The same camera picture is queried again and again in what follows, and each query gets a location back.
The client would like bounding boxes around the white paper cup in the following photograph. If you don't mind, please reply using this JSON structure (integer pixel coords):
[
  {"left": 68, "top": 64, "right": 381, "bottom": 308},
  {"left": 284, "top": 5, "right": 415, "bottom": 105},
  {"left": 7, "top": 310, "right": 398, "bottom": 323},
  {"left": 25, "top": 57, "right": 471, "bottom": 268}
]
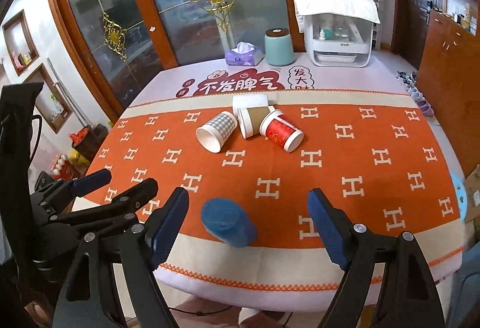
[{"left": 232, "top": 93, "right": 270, "bottom": 117}]

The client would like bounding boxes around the white cloth on appliance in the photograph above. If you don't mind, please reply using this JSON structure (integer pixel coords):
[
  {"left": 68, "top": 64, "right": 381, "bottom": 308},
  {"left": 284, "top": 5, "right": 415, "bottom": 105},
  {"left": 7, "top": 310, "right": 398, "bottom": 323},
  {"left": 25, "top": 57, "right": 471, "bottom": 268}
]
[{"left": 294, "top": 0, "right": 381, "bottom": 33}]

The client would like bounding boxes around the blue plastic cup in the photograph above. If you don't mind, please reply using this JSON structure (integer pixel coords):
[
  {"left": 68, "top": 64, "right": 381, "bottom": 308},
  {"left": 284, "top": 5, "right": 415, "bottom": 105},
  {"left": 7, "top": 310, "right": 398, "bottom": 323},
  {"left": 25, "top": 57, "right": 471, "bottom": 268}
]
[{"left": 200, "top": 198, "right": 257, "bottom": 248}]

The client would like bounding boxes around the teal canister brown lid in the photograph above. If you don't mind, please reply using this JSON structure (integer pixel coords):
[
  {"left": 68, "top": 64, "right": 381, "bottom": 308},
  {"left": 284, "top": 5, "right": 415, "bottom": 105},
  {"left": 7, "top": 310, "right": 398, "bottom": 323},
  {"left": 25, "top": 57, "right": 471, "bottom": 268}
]
[{"left": 264, "top": 28, "right": 295, "bottom": 67}]

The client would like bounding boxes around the white countertop appliance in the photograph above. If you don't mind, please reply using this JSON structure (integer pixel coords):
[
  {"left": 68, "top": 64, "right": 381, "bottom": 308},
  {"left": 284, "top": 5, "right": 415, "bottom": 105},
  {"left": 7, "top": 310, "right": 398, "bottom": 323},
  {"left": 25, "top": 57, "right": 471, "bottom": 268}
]
[{"left": 304, "top": 14, "right": 374, "bottom": 67}]

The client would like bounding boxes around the grey checkered paper cup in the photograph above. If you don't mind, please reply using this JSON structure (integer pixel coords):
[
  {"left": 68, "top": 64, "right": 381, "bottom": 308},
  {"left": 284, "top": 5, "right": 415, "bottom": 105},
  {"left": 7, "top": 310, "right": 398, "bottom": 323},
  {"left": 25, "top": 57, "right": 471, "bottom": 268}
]
[{"left": 195, "top": 111, "right": 238, "bottom": 154}]

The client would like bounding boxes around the brown sleeve paper cup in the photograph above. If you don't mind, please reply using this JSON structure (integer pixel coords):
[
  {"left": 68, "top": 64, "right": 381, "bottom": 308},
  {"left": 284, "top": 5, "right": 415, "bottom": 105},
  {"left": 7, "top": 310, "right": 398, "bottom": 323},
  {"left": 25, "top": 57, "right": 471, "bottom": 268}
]
[{"left": 238, "top": 106, "right": 275, "bottom": 139}]

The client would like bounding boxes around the red paper cup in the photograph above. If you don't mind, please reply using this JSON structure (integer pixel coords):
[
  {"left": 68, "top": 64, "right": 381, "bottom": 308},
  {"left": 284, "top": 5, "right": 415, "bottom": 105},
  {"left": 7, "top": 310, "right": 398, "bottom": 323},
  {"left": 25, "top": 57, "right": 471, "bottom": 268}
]
[{"left": 259, "top": 109, "right": 304, "bottom": 153}]

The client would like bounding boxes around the wooden cabinet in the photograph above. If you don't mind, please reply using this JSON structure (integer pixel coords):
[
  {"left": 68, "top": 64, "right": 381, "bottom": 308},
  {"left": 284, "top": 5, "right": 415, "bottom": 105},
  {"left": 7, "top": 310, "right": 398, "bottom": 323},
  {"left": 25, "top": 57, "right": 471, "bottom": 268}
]
[{"left": 416, "top": 10, "right": 480, "bottom": 176}]

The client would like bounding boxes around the orange H-pattern tablecloth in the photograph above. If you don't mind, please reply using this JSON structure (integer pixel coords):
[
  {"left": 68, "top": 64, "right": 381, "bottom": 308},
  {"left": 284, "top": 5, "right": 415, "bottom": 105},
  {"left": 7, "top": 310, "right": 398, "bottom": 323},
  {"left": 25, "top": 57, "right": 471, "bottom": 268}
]
[{"left": 82, "top": 55, "right": 464, "bottom": 311}]

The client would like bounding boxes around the glass sliding door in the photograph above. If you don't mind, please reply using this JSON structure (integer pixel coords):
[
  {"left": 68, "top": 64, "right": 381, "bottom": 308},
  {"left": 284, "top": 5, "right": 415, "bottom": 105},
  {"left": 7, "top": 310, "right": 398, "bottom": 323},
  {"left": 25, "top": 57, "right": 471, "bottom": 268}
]
[{"left": 42, "top": 0, "right": 331, "bottom": 123}]

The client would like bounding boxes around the purple tissue pack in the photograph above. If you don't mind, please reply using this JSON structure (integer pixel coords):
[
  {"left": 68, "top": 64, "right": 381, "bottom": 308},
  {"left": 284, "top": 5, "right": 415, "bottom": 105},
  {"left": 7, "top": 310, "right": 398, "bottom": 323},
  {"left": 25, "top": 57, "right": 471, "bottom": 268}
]
[{"left": 224, "top": 41, "right": 264, "bottom": 67}]

